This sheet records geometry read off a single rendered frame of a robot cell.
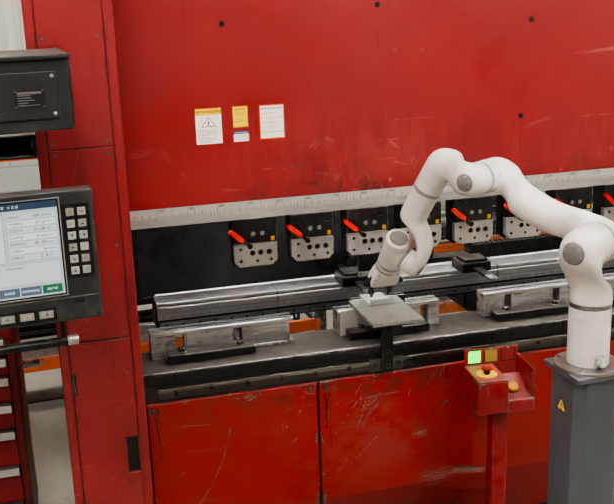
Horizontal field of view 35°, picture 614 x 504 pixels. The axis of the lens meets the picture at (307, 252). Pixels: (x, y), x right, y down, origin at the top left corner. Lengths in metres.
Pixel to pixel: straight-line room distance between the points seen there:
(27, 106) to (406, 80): 1.34
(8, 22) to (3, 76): 4.60
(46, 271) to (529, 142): 1.78
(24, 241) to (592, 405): 1.64
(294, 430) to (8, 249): 1.29
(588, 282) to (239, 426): 1.30
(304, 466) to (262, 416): 0.26
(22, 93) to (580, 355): 1.68
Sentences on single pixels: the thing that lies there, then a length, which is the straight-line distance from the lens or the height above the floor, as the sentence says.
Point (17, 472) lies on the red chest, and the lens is 3.64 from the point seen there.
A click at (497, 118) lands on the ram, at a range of 3.49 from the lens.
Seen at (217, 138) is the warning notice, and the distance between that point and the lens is 3.19.
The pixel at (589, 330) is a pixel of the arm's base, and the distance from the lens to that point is 2.86.
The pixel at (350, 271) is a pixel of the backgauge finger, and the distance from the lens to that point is 3.68.
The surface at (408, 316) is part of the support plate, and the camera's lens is 3.30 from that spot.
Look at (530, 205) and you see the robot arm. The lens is 2.86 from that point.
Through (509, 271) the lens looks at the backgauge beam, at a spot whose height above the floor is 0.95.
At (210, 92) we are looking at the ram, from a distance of 3.16.
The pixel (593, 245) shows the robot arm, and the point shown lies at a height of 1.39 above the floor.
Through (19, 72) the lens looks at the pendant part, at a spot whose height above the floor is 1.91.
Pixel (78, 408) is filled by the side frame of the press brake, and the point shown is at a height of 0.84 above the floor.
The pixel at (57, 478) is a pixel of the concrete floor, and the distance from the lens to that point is 4.57.
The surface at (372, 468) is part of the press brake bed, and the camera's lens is 3.59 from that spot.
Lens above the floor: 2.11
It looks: 16 degrees down
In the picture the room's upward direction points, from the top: 2 degrees counter-clockwise
